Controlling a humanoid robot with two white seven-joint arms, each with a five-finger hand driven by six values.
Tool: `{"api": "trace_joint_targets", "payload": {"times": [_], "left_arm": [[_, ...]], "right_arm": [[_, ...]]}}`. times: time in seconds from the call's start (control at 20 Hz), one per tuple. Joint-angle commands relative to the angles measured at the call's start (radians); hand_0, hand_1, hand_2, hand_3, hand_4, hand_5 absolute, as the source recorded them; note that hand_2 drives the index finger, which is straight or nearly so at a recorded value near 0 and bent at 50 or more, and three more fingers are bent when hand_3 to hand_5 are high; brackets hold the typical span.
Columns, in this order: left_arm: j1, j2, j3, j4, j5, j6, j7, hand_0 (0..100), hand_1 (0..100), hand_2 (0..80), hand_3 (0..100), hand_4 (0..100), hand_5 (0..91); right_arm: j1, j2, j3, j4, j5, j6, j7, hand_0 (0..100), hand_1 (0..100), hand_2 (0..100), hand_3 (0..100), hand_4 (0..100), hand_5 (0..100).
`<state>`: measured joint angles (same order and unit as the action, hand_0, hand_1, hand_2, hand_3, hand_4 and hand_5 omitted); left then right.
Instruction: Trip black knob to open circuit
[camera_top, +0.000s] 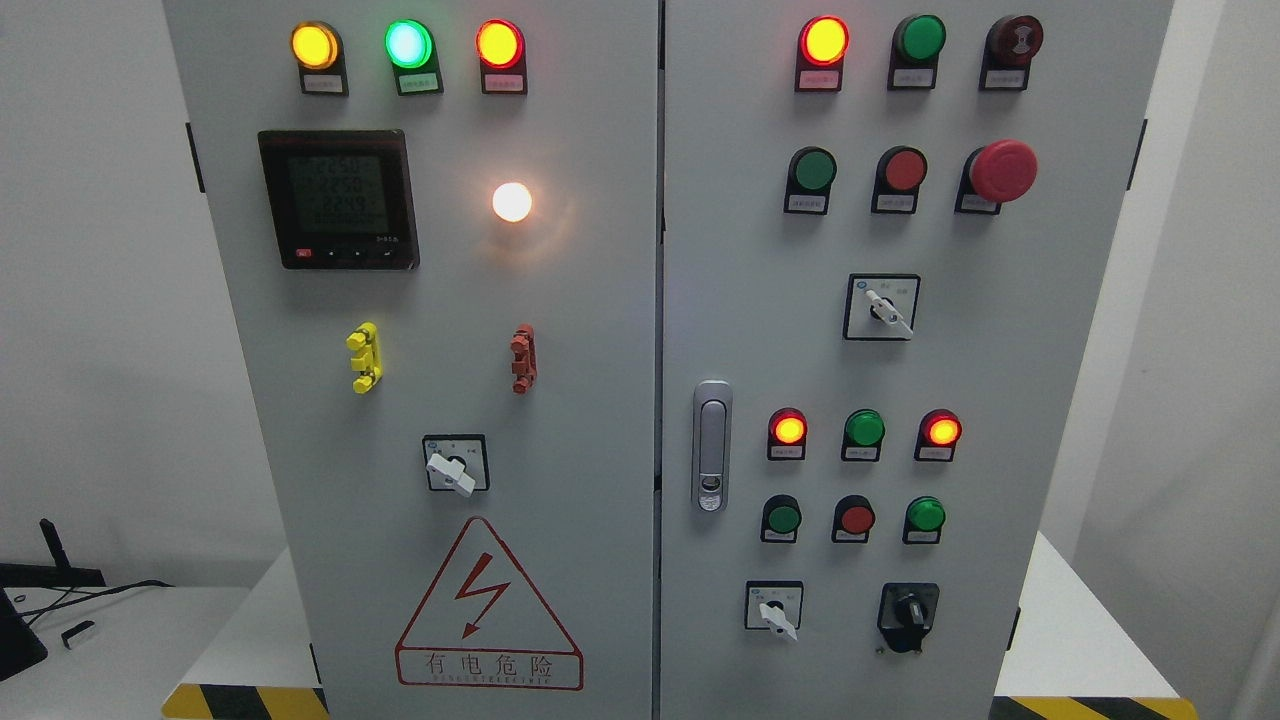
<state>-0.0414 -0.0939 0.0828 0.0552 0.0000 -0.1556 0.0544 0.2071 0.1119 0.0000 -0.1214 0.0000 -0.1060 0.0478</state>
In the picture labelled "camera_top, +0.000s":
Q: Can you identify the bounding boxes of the grey right cabinet door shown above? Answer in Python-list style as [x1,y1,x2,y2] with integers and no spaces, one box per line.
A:
[657,1,1172,719]

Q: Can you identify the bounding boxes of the red emergency stop mushroom button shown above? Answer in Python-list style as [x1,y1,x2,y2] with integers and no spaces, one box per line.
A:
[954,138,1039,217]

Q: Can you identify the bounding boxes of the black digital power meter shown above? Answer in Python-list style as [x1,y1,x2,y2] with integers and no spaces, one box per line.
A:
[259,129,420,272]

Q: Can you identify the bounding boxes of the red indicator light middle right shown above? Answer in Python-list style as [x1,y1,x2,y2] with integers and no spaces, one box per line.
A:
[914,407,963,462]

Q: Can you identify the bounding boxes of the dark red buzzer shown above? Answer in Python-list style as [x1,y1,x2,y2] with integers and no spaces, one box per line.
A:
[979,14,1044,92]

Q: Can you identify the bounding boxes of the grey left cabinet door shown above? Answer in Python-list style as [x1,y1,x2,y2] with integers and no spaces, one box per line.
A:
[164,1,660,719]

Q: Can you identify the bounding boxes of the red indicator light middle left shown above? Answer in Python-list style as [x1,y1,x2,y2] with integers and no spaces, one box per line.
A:
[765,407,808,461]

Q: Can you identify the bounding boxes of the green indicator light lower right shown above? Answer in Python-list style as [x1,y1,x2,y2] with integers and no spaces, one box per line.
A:
[902,496,947,544]

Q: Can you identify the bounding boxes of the green indicator light middle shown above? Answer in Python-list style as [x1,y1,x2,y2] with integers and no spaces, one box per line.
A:
[841,407,886,462]

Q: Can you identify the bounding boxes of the grey cabinet door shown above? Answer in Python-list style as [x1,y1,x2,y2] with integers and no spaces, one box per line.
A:
[164,1,660,719]
[657,1,1172,719]

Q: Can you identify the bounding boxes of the black rotary knob switch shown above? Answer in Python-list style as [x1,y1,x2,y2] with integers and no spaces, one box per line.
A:
[877,582,940,653]

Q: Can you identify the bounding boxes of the left door white selector switch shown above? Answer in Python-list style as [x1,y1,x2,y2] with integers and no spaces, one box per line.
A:
[422,434,492,497]

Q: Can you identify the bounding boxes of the red indicator light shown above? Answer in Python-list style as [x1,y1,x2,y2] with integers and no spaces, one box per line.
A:
[914,407,963,462]
[475,18,529,95]
[794,14,850,94]
[765,407,808,461]

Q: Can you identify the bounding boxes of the green indicator light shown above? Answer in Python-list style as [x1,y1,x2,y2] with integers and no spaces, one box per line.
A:
[887,14,947,91]
[841,407,886,462]
[902,496,947,544]
[384,18,443,96]

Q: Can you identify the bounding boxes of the red indicator light top right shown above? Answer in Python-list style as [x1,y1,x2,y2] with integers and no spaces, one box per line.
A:
[794,14,850,94]

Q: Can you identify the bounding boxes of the green push button upper row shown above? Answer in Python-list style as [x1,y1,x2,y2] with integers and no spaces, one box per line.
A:
[783,146,837,215]

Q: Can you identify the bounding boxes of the yellow terminal connector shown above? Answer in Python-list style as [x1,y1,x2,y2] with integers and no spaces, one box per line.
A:
[346,322,383,395]

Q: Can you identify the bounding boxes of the red push button upper row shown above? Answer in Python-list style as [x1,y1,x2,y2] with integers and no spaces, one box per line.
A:
[870,145,928,214]

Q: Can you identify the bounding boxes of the red terminal connector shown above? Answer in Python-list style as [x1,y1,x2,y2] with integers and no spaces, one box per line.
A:
[509,323,538,395]

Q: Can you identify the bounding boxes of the yellow indicator light top left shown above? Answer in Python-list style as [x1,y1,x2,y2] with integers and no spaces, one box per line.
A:
[291,20,349,97]

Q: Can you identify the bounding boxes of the silver cabinet door latch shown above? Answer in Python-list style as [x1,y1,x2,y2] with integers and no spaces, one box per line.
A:
[691,379,733,512]

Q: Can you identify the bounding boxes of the lower white selector switch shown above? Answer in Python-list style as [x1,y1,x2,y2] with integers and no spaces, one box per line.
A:
[744,580,804,642]

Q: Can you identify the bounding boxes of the upper right white selector switch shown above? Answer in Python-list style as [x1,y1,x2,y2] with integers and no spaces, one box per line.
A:
[844,273,922,341]

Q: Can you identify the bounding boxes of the green push button lower left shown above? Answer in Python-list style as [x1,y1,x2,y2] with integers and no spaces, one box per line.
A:
[759,495,803,544]

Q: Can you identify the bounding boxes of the green indicator light top right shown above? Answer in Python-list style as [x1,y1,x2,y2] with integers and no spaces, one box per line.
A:
[887,14,947,91]

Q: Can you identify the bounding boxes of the black device with antenna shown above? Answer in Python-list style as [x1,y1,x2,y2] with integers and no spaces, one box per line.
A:
[0,518,108,588]

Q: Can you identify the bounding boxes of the white table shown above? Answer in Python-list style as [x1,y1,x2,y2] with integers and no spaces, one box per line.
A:
[3,537,1197,719]

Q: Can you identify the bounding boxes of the red indicator light top left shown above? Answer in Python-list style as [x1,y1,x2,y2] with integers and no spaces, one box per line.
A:
[475,18,529,95]

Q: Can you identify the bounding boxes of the red electric hazard warning sticker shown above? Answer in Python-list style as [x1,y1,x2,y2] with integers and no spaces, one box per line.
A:
[396,516,585,691]

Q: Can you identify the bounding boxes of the red push button lower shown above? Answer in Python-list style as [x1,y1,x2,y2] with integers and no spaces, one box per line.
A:
[829,495,876,544]

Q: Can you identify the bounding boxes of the green indicator light top left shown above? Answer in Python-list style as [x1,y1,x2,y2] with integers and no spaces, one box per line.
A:
[384,18,443,96]

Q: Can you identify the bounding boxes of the white glowing lamp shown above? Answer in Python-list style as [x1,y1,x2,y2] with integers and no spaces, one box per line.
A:
[492,181,534,223]

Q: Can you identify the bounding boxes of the small black white adapter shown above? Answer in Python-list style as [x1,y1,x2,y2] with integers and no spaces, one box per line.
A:
[60,620,97,651]

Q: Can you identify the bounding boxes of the black cable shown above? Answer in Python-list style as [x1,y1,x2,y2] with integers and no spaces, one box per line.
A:
[8,579,175,628]

